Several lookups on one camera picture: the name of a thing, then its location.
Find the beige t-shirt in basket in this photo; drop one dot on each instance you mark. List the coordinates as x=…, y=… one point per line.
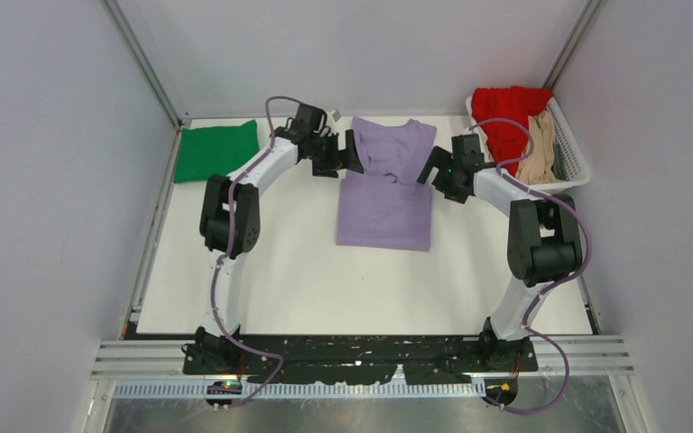
x=537, y=168

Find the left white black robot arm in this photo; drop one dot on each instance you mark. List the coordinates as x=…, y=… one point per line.
x=230, y=219

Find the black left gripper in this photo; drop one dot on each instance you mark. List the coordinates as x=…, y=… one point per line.
x=344, y=160

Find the green folded t-shirt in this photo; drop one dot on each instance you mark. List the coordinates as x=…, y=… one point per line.
x=220, y=150

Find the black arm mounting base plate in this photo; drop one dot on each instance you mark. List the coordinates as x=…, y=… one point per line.
x=353, y=360

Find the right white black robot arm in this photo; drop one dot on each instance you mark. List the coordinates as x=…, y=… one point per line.
x=544, y=245

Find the red t-shirt in basket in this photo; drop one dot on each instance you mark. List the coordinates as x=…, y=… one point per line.
x=508, y=137

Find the lavender purple t-shirt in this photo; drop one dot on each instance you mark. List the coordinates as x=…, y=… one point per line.
x=385, y=206

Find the white plastic laundry basket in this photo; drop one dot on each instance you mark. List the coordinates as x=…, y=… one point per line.
x=569, y=160

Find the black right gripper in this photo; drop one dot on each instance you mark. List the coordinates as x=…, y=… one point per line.
x=440, y=159

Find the aluminium front frame rail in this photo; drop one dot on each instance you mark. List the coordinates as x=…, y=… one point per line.
x=154, y=369

